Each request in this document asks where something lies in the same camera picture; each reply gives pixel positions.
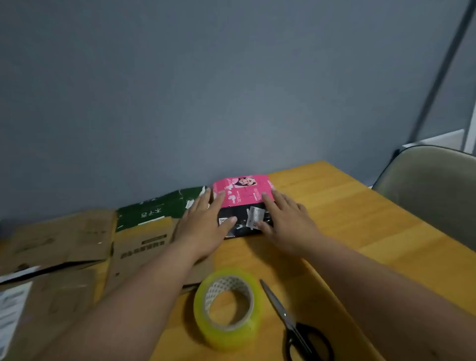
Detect person's left hand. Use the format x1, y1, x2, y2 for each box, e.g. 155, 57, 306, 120
173, 187, 238, 261

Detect person's right hand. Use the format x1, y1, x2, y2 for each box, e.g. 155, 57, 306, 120
256, 191, 322, 258

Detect green box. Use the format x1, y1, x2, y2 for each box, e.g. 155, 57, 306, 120
115, 185, 207, 233

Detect pink and black carton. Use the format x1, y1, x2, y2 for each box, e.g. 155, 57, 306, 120
212, 175, 276, 239

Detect small brown cardboard box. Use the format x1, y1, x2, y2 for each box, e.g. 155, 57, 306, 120
104, 217, 213, 295

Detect black scissors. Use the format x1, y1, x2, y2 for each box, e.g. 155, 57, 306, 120
259, 279, 335, 361

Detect yellow tape roll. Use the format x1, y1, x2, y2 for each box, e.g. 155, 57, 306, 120
193, 269, 263, 350

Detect plain brown carton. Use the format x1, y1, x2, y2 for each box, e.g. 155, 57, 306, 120
0, 210, 116, 277

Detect brown carton with label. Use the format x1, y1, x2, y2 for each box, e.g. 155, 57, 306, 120
0, 264, 102, 361

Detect person's right forearm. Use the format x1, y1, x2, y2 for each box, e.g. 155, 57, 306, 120
299, 235, 476, 361

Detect person's left forearm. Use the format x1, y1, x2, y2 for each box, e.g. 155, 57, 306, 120
37, 240, 210, 361

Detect beige chair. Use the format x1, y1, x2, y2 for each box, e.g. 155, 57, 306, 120
371, 145, 476, 252

